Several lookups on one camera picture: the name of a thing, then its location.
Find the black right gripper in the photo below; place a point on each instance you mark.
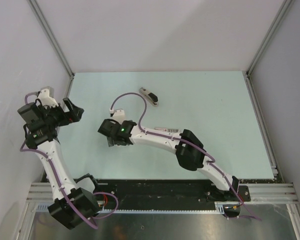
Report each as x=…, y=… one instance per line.
x=112, y=142

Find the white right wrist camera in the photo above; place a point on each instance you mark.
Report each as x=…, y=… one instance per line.
x=117, y=115

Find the red white staple box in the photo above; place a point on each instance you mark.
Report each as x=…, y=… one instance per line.
x=168, y=130

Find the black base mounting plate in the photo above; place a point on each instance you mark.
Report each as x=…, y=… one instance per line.
x=200, y=189

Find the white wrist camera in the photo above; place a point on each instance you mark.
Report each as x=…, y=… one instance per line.
x=117, y=115
x=47, y=96

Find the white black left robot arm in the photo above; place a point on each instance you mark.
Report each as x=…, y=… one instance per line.
x=72, y=205

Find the grey slotted cable duct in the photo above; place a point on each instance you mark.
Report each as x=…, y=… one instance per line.
x=216, y=209

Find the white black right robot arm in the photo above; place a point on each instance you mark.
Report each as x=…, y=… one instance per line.
x=187, y=148

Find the aluminium frame rail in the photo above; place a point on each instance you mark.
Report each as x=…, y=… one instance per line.
x=260, y=193

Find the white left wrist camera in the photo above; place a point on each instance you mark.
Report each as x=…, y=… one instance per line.
x=47, y=96

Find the beige and black stapler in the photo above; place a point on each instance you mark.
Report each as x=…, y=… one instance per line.
x=149, y=96

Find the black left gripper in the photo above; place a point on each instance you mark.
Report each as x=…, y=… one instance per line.
x=75, y=112

